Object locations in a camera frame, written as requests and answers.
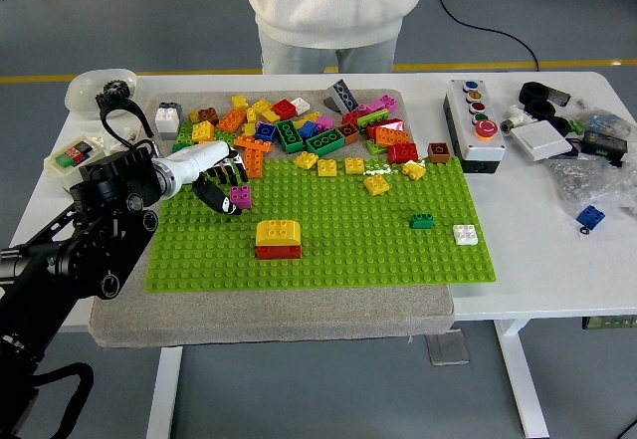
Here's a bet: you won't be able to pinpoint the white and grey brick stack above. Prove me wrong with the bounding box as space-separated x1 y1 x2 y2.
154 102 184 141

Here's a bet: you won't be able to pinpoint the green studded baseplate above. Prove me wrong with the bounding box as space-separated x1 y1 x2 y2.
143 154 499 292

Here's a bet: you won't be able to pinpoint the brown upturned brick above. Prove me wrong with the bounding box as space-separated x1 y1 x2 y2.
335 121 360 145

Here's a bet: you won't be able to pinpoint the table height control panel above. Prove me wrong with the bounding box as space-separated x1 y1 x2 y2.
581 314 637 330

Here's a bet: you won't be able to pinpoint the white plastic bowl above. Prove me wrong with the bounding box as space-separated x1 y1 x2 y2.
66 69 139 120

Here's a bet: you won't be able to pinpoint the clear bag of blue parts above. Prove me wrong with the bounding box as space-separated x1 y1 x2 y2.
571 109 637 136

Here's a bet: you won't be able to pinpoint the black floor cable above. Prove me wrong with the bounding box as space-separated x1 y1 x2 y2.
431 0 541 73

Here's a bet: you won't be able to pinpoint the magenta square brick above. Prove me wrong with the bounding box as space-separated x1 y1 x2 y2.
229 184 254 210

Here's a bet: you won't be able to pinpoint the white wall switch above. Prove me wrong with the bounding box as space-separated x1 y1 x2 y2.
510 120 574 163

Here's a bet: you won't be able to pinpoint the grey floor plate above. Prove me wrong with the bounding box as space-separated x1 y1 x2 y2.
425 329 472 366

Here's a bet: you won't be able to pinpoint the black clamp with metal plate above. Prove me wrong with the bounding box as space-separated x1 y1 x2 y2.
518 81 572 108

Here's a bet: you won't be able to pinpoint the black power adapter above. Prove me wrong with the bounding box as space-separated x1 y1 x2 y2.
580 129 629 167

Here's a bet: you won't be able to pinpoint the red glossy sloped brick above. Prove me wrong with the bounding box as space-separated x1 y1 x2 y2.
365 117 407 136

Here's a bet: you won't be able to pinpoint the grey long brick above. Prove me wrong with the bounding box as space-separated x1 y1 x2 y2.
322 79 360 115

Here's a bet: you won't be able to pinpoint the white switch box green red buttons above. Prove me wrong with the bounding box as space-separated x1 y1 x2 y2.
43 133 108 194

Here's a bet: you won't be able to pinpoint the orange flat long brick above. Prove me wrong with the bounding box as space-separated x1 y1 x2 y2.
233 134 274 154

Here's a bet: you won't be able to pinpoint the white pipe fitting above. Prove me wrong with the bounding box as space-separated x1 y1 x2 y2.
500 104 538 135

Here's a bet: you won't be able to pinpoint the red rounded brick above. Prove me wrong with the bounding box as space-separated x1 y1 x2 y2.
386 142 419 164

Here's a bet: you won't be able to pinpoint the green long upturned brick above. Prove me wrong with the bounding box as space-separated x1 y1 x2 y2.
304 128 345 156
276 119 305 154

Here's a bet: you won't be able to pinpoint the grey-brown mat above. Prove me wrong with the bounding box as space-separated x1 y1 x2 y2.
88 89 457 349

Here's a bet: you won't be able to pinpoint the red stepped brick stack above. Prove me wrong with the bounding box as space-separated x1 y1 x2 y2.
256 243 304 261

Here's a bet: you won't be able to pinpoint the clear bag of screws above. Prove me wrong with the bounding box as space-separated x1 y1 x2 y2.
544 152 637 221

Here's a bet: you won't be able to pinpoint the white push-button control box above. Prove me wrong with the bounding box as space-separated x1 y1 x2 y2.
442 78 509 175

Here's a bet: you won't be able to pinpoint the white table leg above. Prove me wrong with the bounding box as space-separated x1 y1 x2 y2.
146 346 184 439
493 318 551 439

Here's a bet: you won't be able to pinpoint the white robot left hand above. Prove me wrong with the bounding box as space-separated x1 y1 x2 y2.
165 140 250 217

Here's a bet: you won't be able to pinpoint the black corrugated cable conduit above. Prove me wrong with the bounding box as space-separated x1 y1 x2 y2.
0 362 95 439

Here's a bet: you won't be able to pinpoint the yellow curved brick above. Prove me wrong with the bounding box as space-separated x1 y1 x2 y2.
255 218 303 249

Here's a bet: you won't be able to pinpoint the lime green long brick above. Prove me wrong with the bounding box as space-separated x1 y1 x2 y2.
356 109 392 133

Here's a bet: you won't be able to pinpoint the pink long brick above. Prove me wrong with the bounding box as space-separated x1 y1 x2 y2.
364 94 399 115

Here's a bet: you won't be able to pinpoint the person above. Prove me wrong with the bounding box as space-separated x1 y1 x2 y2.
247 0 422 76

